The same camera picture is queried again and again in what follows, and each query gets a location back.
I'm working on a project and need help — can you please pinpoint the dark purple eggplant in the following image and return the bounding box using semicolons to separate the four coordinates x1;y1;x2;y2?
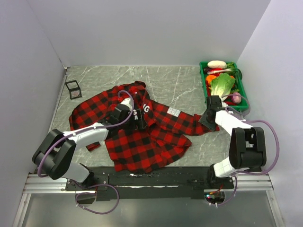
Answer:
203;67;211;73

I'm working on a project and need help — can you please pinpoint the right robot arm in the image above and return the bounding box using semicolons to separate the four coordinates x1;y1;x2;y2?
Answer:
199;96;267;189

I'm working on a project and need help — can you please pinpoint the red chili pepper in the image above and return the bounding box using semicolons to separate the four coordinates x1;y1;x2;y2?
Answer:
222;102;234;105

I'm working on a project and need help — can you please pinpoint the green plastic tray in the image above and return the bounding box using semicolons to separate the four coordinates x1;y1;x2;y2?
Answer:
199;61;249;112

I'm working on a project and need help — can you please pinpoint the white green onion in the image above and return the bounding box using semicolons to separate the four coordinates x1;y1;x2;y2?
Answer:
207;68;238;74

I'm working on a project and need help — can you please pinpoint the small circuit board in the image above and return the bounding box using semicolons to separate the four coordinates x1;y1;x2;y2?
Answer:
205;192;225;204

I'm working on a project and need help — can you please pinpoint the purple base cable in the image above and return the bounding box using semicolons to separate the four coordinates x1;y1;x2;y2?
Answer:
75;183;120;215

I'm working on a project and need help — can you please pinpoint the green white cabbage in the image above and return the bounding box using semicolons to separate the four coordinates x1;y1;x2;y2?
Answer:
211;73;236;101

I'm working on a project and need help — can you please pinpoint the white potato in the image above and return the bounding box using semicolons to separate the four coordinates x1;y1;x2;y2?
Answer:
207;61;227;69

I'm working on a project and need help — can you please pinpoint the round pink brooch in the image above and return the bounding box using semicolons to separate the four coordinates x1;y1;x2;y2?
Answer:
71;91;79;97

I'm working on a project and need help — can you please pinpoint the red black plaid shirt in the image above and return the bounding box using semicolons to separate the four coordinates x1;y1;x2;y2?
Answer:
69;81;210;173

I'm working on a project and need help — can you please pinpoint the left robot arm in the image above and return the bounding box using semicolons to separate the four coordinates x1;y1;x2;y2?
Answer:
32;104;147;190

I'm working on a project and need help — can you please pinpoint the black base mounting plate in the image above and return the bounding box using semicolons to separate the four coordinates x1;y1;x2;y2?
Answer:
65;166;234;201

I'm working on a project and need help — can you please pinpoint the purple onion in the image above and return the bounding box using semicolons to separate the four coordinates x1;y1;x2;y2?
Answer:
231;92;242;105

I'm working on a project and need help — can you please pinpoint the black brooch display box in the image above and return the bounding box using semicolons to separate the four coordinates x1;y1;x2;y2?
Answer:
65;80;82;100

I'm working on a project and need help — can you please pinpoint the aluminium frame rail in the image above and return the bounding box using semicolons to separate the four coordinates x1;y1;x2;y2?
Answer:
23;173;273;194

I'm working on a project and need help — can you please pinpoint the orange fruit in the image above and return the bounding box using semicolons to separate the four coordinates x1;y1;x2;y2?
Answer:
205;74;216;84

